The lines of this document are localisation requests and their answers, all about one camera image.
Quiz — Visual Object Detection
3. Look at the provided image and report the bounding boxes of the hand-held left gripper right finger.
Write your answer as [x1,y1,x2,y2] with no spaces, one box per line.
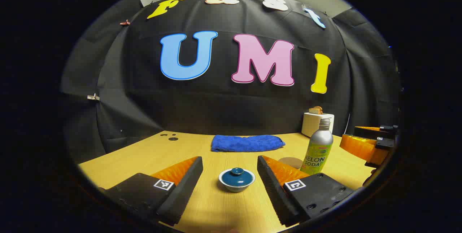
[257,155,356,227]

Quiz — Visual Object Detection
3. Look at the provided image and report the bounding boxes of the blue towel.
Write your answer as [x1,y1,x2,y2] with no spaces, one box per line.
[211,135,286,153]

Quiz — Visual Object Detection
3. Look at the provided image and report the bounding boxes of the black backdrop cloth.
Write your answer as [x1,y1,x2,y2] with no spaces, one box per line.
[60,0,401,165]

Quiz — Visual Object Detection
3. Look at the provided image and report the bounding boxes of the white toaster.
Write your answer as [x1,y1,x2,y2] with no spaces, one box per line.
[301,112,335,138]

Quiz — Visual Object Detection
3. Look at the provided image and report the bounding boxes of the round brown coaster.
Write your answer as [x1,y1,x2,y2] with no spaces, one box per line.
[278,157,304,170]

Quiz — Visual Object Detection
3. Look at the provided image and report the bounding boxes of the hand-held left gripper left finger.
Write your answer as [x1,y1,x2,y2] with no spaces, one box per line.
[98,156,204,226]

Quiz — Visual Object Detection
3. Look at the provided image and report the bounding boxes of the white teacup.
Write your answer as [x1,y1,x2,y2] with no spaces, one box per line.
[219,168,256,193]

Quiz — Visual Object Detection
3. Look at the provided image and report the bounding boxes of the silver green water bottle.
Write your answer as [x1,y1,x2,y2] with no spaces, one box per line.
[300,118,334,175]

